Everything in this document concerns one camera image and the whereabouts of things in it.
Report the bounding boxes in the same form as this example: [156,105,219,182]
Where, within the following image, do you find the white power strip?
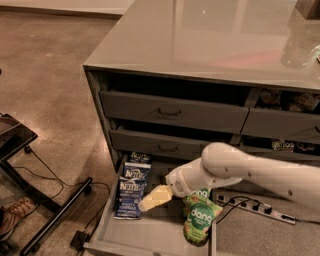
[216,194,296,225]

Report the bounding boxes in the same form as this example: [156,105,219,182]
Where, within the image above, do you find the black metal stand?
[0,113,94,256]

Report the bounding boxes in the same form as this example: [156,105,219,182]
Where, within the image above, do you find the blue kettle chip bag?
[114,177,146,219]
[129,152,152,164]
[123,162,151,181]

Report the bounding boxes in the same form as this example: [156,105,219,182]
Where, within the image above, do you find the snack bag on counter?
[313,45,320,63]

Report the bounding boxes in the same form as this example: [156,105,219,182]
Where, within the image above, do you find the snack bags in right drawers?
[255,89,320,155]

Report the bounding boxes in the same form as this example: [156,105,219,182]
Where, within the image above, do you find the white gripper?
[138,164,200,212]

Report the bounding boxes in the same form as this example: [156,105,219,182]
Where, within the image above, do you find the green dang bag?
[183,194,223,247]
[193,188,211,199]

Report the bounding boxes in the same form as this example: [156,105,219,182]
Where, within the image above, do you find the middle green Dang bag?
[193,188,211,199]

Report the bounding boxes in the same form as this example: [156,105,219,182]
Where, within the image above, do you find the front green Dang bag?
[183,194,223,247]

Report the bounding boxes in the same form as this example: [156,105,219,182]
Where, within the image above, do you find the grey drawer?
[242,108,320,144]
[109,130,231,160]
[239,145,320,162]
[100,91,249,134]

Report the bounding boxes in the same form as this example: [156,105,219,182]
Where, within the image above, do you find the top right grey drawer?
[242,108,320,144]

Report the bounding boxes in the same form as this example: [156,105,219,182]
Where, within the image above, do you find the top left grey drawer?
[100,91,249,134]

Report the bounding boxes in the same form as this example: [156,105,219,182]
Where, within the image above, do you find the black power adapter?
[70,231,89,251]

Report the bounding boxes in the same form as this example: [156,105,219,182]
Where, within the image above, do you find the orange sneaker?
[0,197,36,241]

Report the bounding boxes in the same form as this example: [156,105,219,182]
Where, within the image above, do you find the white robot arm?
[138,142,320,212]

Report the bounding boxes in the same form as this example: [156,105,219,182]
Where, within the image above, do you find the middle left grey drawer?
[109,130,231,160]

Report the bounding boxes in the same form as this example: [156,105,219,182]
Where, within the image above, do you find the middle right grey drawer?
[239,145,320,162]

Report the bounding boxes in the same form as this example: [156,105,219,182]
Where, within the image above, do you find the grey drawer cabinet counter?
[84,0,320,164]

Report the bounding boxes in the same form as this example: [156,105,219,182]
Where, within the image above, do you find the open bottom left drawer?
[84,158,217,256]

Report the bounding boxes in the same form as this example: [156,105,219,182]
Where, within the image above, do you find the dark box on counter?
[296,0,320,20]

